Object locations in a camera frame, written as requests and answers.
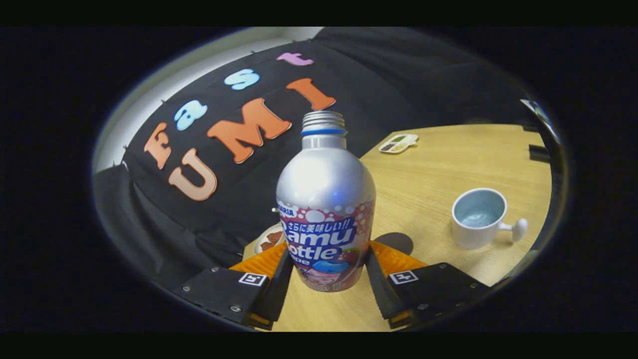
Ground white compartment tray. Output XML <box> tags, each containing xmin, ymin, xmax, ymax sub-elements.
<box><xmin>378</xmin><ymin>134</ymin><xmax>419</xmax><ymax>154</ymax></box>

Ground clear juice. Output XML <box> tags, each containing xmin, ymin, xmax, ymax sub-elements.
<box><xmin>461</xmin><ymin>209</ymin><xmax>499</xmax><ymax>228</ymax></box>

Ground dark brown round coaster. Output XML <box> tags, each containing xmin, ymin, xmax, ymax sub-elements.
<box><xmin>375</xmin><ymin>232</ymin><xmax>414</xmax><ymax>256</ymax></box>

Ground black backdrop cloth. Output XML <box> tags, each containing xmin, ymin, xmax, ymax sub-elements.
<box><xmin>92</xmin><ymin>27</ymin><xmax>541</xmax><ymax>295</ymax></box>

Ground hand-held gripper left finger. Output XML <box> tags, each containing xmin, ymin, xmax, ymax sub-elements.
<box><xmin>174</xmin><ymin>242</ymin><xmax>295</xmax><ymax>331</ymax></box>

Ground white round plate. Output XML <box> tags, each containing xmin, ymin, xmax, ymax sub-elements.
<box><xmin>253</xmin><ymin>222</ymin><xmax>286</xmax><ymax>256</ymax></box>

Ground silver juice bottle printed label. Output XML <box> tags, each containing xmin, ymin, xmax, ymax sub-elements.
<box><xmin>276</xmin><ymin>111</ymin><xmax>376</xmax><ymax>293</ymax></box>

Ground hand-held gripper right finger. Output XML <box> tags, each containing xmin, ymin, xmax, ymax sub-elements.
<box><xmin>364</xmin><ymin>241</ymin><xmax>491</xmax><ymax>329</ymax></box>

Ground brown sausage pieces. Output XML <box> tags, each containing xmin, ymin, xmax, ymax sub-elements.
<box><xmin>260</xmin><ymin>231</ymin><xmax>284</xmax><ymax>251</ymax></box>

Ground white cup with knob handle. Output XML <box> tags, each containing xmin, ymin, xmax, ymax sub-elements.
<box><xmin>451</xmin><ymin>188</ymin><xmax>528</xmax><ymax>250</ymax></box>

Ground wooden table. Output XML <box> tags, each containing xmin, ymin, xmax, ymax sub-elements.
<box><xmin>242</xmin><ymin>124</ymin><xmax>553</xmax><ymax>332</ymax></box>

